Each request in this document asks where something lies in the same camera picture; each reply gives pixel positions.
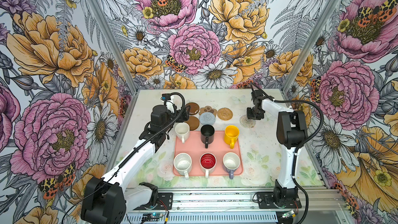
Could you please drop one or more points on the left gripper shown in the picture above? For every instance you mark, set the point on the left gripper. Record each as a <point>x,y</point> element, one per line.
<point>185,116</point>

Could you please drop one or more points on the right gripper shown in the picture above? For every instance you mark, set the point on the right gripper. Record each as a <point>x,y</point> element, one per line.
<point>250,115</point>

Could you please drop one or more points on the clear patterned round coaster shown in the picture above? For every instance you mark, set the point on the clear patterned round coaster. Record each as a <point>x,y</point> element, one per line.
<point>246,122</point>

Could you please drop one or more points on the woven rattan round coaster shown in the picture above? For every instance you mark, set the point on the woven rattan round coaster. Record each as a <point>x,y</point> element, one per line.
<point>225,114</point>

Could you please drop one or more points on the dark brown round coaster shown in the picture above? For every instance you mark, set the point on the dark brown round coaster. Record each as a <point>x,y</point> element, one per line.
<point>192,108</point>

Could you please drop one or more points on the grey round felt coaster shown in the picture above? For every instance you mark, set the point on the grey round felt coaster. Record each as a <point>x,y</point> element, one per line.
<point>207,118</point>

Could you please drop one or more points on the brown paw shaped coaster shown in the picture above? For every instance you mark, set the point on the brown paw shaped coaster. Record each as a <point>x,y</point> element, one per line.
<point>208,109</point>

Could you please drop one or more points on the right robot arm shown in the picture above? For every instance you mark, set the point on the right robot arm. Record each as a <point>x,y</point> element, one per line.
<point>291,133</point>

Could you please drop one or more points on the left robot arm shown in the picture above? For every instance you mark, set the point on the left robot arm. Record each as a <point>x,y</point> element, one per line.
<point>106,200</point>

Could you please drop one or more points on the white mug back left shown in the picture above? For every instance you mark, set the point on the white mug back left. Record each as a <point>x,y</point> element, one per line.
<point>182,131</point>

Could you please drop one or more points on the yellow mug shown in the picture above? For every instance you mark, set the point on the yellow mug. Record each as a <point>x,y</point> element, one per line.
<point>231,135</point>

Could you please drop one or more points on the black mug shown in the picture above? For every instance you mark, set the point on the black mug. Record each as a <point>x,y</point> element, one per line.
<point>207,135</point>

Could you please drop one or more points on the white mug front left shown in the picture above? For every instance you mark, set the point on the white mug front left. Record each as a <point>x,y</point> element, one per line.
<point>183,164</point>

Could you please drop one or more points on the white lavender mug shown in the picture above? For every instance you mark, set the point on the white lavender mug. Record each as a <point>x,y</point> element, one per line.
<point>231,163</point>

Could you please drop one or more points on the red inside mug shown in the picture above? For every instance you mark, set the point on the red inside mug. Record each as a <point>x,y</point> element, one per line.
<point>208,163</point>

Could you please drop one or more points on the left circuit board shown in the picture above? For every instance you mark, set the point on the left circuit board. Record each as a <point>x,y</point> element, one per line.
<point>152,217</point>

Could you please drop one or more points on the circuit board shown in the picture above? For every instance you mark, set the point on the circuit board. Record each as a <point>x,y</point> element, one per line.
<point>152,217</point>
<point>289,214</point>

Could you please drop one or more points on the right circuit board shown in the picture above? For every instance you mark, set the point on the right circuit board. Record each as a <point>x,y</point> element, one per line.
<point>289,214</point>

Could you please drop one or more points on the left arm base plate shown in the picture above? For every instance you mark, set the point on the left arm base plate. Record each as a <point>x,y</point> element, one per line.
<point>165,197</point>

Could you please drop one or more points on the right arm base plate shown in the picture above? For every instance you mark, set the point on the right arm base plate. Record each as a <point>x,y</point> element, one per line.
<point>267,200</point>

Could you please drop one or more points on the aluminium front rail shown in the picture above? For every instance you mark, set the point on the aluminium front rail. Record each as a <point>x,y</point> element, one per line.
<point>234,200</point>

